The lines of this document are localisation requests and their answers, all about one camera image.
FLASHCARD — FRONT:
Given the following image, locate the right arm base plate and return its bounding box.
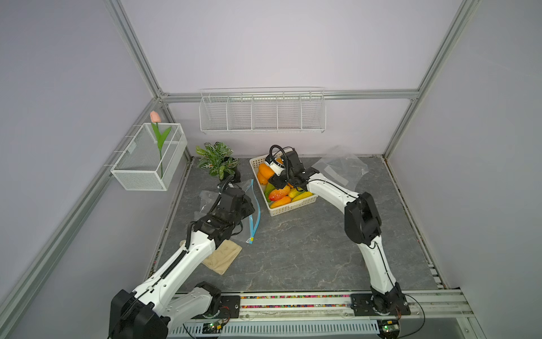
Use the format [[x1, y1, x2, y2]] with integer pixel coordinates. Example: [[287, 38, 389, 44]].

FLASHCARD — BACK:
[[350, 293, 411, 318]]

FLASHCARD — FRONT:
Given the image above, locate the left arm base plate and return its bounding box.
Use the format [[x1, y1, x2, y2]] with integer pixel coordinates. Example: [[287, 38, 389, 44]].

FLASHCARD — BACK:
[[192, 295, 241, 319]]

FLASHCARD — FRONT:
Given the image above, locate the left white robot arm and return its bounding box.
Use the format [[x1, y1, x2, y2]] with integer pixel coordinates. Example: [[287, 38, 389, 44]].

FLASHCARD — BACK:
[[108, 175, 255, 338]]

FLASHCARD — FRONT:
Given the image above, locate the white plastic perforated basket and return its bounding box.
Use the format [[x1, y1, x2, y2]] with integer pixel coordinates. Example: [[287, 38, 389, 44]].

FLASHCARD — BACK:
[[249, 155, 318, 217]]

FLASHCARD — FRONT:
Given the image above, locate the small orange mango front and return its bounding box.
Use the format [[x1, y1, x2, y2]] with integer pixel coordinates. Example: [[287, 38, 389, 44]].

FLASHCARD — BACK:
[[270, 196, 292, 209]]

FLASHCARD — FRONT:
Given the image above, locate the clear zip-top bag blue zipper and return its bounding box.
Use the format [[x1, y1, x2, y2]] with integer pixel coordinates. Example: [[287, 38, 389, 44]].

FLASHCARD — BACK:
[[194, 176, 261, 244]]

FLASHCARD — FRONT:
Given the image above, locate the white mesh wall basket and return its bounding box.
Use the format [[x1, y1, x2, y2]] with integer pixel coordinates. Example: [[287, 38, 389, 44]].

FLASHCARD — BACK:
[[110, 123, 187, 192]]

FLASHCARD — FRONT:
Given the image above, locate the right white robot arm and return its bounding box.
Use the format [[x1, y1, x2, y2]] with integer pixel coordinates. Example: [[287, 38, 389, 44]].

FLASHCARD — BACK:
[[265, 145, 410, 316]]

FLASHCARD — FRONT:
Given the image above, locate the green potted plant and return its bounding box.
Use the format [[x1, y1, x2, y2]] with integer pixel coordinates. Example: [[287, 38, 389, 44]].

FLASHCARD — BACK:
[[196, 142, 241, 183]]

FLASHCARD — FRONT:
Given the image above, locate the white wire wall shelf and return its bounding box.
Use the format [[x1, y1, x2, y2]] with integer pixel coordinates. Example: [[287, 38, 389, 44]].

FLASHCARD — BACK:
[[199, 87, 327, 133]]

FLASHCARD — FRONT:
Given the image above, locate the green mango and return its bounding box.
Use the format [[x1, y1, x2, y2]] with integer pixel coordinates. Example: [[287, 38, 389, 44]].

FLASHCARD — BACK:
[[288, 188, 303, 200]]

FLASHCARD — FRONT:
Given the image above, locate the pink artificial tulip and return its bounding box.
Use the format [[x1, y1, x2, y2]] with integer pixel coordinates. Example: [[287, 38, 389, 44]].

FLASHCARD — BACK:
[[150, 111, 172, 178]]

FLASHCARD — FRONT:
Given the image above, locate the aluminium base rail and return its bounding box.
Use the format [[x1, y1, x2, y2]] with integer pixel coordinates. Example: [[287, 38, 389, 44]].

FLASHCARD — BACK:
[[167, 290, 484, 338]]

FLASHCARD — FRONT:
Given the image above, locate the orange mango back left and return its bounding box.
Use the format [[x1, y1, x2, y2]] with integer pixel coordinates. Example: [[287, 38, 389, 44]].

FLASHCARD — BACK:
[[258, 163, 275, 180]]

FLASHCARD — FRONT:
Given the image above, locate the red yellow mango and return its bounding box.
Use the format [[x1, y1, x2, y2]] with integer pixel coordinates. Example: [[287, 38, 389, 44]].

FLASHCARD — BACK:
[[268, 185, 291, 201]]

